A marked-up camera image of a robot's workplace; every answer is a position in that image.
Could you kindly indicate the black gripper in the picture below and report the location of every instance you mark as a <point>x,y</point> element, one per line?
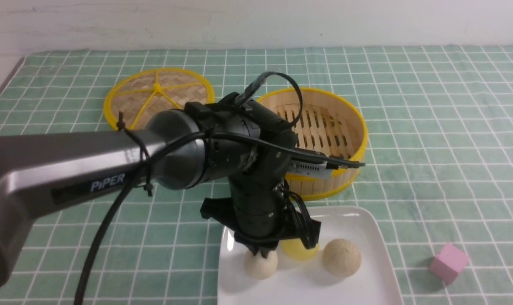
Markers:
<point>262,214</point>

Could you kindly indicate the white steamed bun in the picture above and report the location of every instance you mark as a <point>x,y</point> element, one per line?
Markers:
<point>260,268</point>

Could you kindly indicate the yellow steamed bun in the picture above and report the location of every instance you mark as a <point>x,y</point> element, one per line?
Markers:
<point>294,249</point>

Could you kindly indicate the beige steamed bun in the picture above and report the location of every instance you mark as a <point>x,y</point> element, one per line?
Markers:
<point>341,258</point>

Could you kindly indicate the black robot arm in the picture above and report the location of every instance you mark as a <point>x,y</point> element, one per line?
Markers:
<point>180,148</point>

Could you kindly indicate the white square plate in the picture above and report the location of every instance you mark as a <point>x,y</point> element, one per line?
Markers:
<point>308,283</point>

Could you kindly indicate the yellow bamboo steamer basket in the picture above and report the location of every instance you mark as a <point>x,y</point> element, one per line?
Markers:
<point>330,125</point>

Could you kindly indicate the pink cube block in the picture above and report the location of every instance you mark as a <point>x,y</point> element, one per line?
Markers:
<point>448,264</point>

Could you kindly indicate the yellow bamboo steamer lid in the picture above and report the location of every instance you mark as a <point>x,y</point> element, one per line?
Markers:
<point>144,94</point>

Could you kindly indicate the green checkered tablecloth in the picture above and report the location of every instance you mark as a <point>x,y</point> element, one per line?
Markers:
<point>439,170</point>

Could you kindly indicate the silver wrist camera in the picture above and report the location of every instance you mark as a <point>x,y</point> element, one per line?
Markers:
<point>311,169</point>

